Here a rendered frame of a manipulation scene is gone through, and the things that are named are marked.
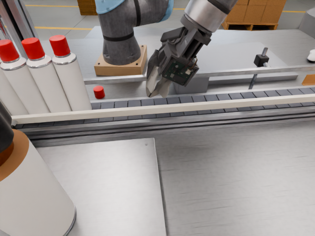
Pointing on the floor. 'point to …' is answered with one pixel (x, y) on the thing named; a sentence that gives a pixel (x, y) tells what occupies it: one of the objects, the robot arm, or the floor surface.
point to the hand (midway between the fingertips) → (150, 91)
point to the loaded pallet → (255, 14)
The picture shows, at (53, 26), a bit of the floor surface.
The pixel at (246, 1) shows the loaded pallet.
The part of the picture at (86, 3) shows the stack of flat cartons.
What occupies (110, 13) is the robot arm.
